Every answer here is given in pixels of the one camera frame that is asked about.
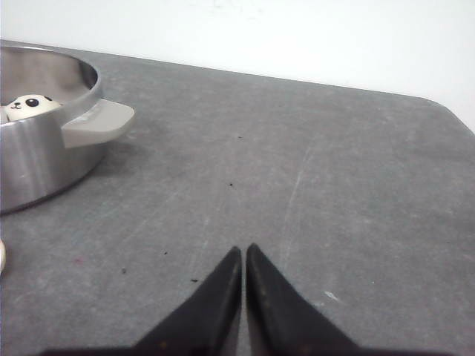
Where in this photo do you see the stainless steel steamer pot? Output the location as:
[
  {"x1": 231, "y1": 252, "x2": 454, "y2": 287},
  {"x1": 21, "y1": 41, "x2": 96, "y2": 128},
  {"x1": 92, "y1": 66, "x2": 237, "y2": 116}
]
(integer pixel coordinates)
[{"x1": 1, "y1": 45, "x2": 134, "y2": 214}]

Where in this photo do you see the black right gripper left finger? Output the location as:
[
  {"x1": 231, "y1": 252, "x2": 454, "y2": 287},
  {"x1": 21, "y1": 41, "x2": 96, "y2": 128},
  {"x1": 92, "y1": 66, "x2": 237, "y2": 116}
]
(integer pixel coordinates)
[{"x1": 41, "y1": 247, "x2": 242, "y2": 355}]

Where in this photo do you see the cream rectangular tray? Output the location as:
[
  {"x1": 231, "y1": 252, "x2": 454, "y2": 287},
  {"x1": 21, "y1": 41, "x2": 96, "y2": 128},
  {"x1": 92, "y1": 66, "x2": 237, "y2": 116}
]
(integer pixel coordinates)
[{"x1": 0, "y1": 239, "x2": 7, "y2": 273}]

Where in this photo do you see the panda bun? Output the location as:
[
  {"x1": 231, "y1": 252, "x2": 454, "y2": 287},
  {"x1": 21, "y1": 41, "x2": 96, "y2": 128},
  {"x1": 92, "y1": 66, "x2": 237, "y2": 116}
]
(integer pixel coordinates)
[{"x1": 4, "y1": 94, "x2": 62, "y2": 122}]

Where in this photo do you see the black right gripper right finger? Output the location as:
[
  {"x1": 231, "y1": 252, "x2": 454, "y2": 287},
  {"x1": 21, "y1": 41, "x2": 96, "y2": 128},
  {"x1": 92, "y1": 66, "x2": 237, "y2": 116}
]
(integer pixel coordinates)
[{"x1": 246, "y1": 243, "x2": 474, "y2": 355}]

